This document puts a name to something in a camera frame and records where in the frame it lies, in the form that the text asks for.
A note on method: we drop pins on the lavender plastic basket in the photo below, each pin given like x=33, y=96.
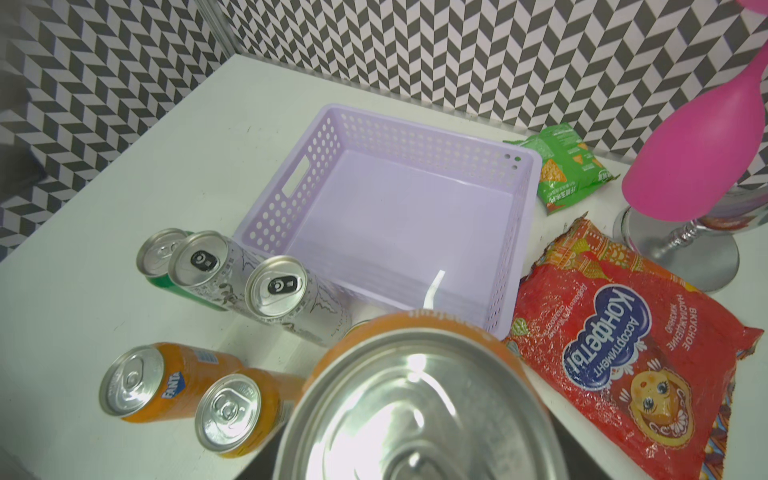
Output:
x=403, y=215

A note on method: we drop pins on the white monster can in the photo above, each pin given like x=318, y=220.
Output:
x=283, y=293
x=214, y=268

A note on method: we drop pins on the orange soda can back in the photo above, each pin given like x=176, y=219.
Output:
x=419, y=395

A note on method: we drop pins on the orange schweppes can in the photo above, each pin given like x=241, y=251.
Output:
x=243, y=410

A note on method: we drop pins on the green soda can silver top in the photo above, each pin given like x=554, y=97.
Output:
x=153, y=260

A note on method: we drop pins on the orange fanta can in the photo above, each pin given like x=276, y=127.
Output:
x=162, y=381

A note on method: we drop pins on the green snack packet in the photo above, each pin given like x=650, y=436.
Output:
x=570, y=171

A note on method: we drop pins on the red candy bag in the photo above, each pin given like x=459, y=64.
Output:
x=648, y=358

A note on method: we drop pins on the pink wine glass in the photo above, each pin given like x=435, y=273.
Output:
x=705, y=118

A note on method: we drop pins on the chrome glass holder stand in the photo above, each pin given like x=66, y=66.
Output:
x=703, y=251

